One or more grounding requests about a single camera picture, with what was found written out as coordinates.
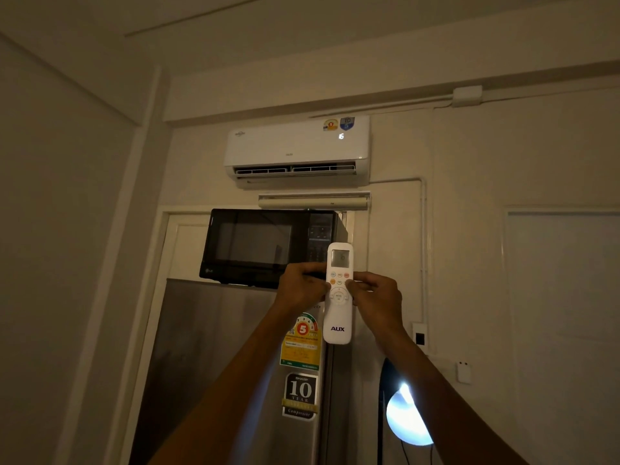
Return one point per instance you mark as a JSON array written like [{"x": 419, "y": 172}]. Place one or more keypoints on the person's left hand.
[{"x": 296, "y": 291}]

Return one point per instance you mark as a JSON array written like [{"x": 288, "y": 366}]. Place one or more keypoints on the person's right hand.
[{"x": 380, "y": 305}]

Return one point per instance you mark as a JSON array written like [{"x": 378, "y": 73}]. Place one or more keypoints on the person's right thumb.
[{"x": 355, "y": 287}]

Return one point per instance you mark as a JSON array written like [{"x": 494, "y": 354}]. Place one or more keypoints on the person's left thumb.
[{"x": 320, "y": 287}]

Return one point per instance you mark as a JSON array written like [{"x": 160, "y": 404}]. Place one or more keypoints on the white air conditioner remote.
[{"x": 339, "y": 314}]

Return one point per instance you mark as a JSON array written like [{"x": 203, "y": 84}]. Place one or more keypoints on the person's right forearm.
[{"x": 445, "y": 411}]

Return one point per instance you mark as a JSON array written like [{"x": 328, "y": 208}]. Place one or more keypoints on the person's left forearm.
[{"x": 227, "y": 397}]

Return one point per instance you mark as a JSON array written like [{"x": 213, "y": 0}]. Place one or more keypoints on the yellow energy label sticker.
[{"x": 302, "y": 346}]

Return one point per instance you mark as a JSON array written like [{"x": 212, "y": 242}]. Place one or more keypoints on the black microwave oven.
[{"x": 256, "y": 246}]

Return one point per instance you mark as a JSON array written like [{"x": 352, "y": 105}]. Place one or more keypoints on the black warranty sticker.
[{"x": 300, "y": 397}]

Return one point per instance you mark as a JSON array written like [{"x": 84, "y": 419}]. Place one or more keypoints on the silver refrigerator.
[{"x": 203, "y": 363}]

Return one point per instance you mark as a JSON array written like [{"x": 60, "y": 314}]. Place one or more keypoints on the bright round lamp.
[{"x": 407, "y": 418}]

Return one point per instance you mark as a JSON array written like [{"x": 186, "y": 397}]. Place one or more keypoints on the white panel door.
[{"x": 564, "y": 334}]

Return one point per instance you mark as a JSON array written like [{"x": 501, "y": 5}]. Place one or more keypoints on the white junction box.
[{"x": 467, "y": 95}]

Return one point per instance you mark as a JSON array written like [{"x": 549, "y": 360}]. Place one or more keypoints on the white wall switch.
[{"x": 420, "y": 337}]

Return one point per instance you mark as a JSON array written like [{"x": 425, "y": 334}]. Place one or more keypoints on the small white wall sensor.
[{"x": 463, "y": 372}]

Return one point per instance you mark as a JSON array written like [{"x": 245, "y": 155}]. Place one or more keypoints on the white wall air conditioner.
[{"x": 298, "y": 150}]

